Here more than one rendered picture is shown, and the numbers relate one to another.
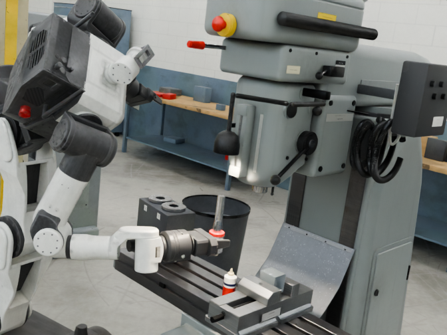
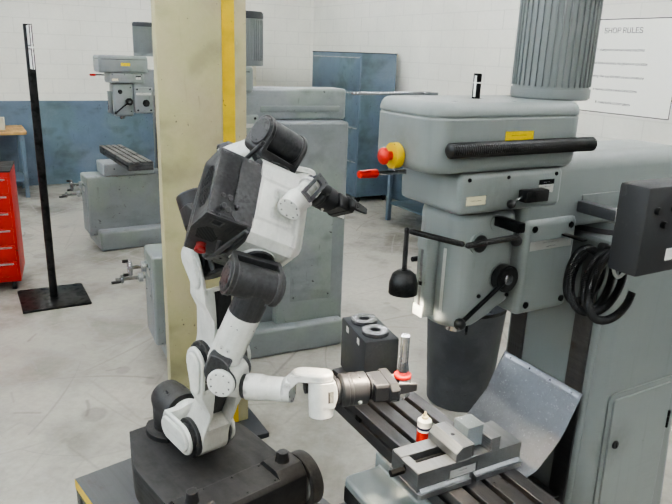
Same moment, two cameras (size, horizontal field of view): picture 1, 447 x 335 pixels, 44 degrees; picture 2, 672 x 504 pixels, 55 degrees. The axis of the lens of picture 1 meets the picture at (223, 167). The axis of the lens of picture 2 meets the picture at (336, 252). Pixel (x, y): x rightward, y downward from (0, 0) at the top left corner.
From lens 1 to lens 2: 39 cm
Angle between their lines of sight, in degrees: 17
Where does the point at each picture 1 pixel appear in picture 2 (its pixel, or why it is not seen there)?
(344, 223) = (571, 361)
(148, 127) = not seen: hidden behind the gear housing
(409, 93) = (628, 222)
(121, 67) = (287, 203)
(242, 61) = (422, 188)
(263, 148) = (448, 286)
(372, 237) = (606, 380)
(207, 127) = not seen: hidden behind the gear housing
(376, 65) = (606, 174)
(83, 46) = (253, 179)
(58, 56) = (224, 195)
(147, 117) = not seen: hidden behind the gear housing
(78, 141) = (242, 285)
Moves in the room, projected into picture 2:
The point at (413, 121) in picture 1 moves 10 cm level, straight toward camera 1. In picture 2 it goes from (633, 257) to (622, 267)
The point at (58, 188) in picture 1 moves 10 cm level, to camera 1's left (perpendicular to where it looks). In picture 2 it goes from (227, 329) to (193, 324)
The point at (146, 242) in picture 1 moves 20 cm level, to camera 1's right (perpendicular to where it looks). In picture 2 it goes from (317, 388) to (393, 402)
